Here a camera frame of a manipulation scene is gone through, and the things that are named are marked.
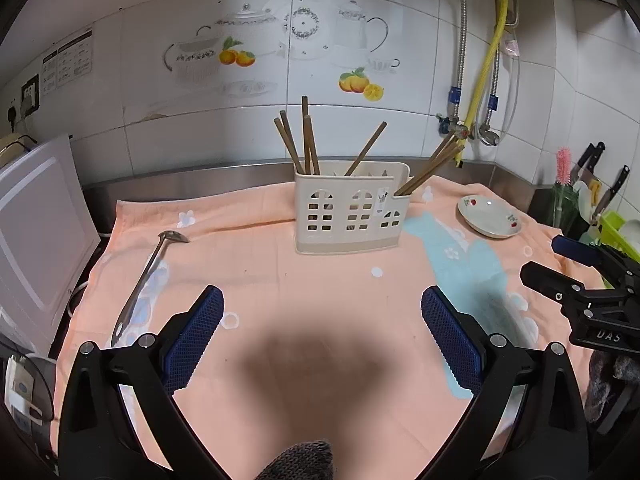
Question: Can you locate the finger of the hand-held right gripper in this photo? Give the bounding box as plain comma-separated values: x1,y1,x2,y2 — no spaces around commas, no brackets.
551,234,640,281
519,261,588,311

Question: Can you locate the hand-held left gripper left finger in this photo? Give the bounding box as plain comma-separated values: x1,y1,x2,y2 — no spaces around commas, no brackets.
57,285,225,480

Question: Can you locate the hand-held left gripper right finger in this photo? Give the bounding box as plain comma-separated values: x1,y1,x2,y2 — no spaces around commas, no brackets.
421,285,587,480

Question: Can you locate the brown wooden chopstick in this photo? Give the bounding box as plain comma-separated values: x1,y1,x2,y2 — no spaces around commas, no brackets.
343,120,388,178
279,110,307,175
301,95,312,176
394,128,457,196
401,144,468,197
304,115,321,176
272,117,306,176
397,135,463,197

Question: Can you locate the cream plastic utensil holder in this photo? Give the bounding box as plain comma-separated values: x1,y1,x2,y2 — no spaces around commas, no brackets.
293,161,412,255

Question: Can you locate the person's right forearm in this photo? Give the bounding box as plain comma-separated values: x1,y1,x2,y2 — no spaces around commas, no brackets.
584,350,638,433

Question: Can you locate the person's left forearm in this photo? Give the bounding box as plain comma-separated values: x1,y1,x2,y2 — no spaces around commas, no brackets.
255,439,335,480

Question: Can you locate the green plastic dish rack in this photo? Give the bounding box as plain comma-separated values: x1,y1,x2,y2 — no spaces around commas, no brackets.
580,210,640,256

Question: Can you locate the white floral dish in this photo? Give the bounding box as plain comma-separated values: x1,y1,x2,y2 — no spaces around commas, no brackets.
456,193,522,239

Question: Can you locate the pink bottle brush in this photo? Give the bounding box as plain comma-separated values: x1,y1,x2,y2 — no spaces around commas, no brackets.
555,147,573,188

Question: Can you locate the peach printed towel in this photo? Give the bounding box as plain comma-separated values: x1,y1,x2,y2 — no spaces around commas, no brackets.
50,177,588,480

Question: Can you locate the white plastic device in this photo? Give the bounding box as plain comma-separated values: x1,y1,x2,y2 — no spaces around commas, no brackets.
4,355,43,433

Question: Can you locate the white microwave oven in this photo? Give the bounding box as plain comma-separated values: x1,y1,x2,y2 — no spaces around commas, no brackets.
0,132,102,356

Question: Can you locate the cream kitchen appliance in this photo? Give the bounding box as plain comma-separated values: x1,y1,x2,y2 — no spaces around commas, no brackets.
0,132,38,168

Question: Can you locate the black-handled kitchen knife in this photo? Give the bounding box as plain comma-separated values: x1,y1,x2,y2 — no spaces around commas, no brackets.
592,164,632,223
570,142,598,183
582,141,607,181

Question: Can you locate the long-handled metal spoon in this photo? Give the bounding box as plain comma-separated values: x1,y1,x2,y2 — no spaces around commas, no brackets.
110,230,191,350

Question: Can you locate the red-handled pipe valve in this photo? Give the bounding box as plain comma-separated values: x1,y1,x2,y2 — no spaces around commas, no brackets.
436,112,471,138

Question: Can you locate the thin clear hose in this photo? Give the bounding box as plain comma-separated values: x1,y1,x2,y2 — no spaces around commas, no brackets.
500,30,522,133

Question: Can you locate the flexible metal hose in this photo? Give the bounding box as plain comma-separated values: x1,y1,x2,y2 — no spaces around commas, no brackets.
480,25,521,133
450,0,468,121

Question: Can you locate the yellow gas hose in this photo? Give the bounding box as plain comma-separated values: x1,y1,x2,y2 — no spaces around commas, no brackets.
452,0,513,168

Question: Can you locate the black wall socket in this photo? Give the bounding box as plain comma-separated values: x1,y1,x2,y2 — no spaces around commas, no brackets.
21,74,41,115

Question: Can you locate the white wall label sticker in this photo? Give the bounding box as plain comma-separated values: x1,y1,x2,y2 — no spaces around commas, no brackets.
41,30,94,96

